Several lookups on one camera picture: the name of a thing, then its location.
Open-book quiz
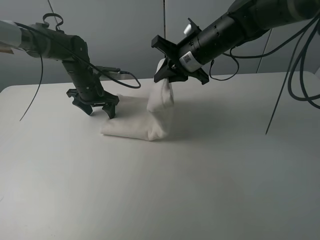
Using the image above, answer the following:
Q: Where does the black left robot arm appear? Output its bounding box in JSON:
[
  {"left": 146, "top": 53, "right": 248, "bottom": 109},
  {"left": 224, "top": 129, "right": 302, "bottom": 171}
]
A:
[{"left": 0, "top": 20, "right": 119, "bottom": 119}]

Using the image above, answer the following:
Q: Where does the white towel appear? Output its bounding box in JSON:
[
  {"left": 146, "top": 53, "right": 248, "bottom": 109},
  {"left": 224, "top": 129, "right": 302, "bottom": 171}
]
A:
[{"left": 99, "top": 59, "right": 175, "bottom": 141}]

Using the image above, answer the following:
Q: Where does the black right camera cable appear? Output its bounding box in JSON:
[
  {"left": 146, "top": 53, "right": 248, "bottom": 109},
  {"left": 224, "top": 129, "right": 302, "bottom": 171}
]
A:
[{"left": 208, "top": 14, "right": 320, "bottom": 135}]

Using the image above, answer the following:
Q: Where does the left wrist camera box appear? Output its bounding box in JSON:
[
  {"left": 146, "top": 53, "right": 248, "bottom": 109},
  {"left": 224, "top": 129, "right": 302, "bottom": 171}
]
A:
[{"left": 96, "top": 66, "right": 121, "bottom": 74}]

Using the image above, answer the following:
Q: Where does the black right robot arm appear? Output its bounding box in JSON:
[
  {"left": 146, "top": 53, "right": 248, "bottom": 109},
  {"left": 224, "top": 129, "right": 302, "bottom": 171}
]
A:
[{"left": 151, "top": 0, "right": 320, "bottom": 85}]

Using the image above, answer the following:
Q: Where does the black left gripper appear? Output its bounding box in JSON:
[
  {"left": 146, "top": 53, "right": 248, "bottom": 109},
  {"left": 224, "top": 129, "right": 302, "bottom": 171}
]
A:
[{"left": 66, "top": 89, "right": 119, "bottom": 119}]

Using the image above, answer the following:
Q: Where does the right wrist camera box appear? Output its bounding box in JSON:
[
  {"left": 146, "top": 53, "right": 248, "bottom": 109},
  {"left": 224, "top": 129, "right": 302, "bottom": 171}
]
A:
[{"left": 183, "top": 18, "right": 202, "bottom": 36}]

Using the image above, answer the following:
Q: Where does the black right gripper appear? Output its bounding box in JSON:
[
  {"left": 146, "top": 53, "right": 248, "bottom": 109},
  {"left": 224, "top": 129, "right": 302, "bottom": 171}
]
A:
[{"left": 151, "top": 35, "right": 209, "bottom": 85}]

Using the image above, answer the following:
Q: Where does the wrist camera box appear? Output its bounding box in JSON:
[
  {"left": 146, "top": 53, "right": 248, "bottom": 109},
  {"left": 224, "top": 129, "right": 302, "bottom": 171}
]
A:
[
  {"left": 96, "top": 66, "right": 121, "bottom": 74},
  {"left": 183, "top": 18, "right": 202, "bottom": 36}
]

